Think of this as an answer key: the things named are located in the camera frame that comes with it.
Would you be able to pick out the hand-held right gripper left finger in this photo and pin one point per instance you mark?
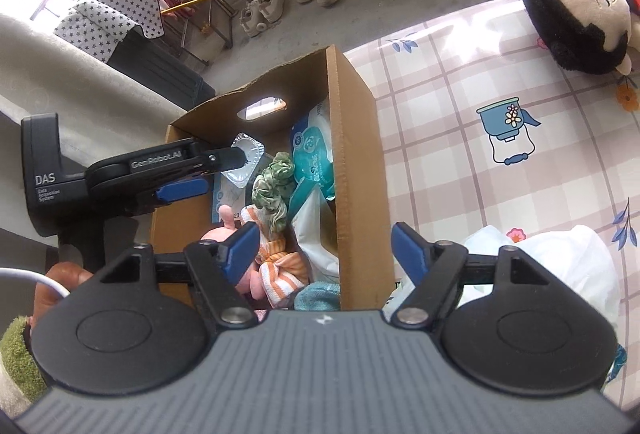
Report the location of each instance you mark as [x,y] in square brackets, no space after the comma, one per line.
[242,251]

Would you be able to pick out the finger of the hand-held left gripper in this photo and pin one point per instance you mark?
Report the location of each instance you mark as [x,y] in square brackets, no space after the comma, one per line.
[150,164]
[182,189]

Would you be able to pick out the teal checked towel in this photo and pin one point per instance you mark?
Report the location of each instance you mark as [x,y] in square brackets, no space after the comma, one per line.
[317,296]

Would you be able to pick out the person's left forearm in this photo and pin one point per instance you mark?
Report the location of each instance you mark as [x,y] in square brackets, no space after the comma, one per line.
[20,354]

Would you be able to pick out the white dotted cloth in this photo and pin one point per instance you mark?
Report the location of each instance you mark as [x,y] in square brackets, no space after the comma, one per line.
[110,14]

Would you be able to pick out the small plastic cup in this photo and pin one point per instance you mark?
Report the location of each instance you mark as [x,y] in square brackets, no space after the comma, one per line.
[240,176]

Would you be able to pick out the white cotton swab packet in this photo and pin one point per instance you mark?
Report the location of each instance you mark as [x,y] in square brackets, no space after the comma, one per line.
[315,244]

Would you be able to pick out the black storage bin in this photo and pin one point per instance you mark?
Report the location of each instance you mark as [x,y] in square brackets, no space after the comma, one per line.
[160,74]

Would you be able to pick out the person's left hand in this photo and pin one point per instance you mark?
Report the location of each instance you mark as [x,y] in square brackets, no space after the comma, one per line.
[67,276]

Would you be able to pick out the teal wipes packet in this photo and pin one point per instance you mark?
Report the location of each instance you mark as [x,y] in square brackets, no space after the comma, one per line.
[312,154]

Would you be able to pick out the orange striped cloth toy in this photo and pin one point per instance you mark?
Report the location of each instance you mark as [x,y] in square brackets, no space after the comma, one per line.
[280,274]

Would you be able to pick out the yellow stick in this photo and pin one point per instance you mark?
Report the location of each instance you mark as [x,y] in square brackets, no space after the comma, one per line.
[200,0]

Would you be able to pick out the pink round plush toy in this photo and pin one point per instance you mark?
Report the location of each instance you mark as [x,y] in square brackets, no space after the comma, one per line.
[226,221]

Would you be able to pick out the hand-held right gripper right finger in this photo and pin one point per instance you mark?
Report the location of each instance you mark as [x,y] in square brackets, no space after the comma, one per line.
[410,251]

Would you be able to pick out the blue and white carton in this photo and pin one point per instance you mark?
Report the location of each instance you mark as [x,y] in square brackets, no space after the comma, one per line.
[225,199]

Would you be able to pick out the green scrunchie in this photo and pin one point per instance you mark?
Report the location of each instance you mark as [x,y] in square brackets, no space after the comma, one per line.
[272,194]

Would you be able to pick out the white plastic bag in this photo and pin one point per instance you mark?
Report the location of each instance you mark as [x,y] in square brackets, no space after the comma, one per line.
[550,254]

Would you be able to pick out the cardboard box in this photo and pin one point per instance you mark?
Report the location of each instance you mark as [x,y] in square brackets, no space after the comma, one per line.
[360,164]

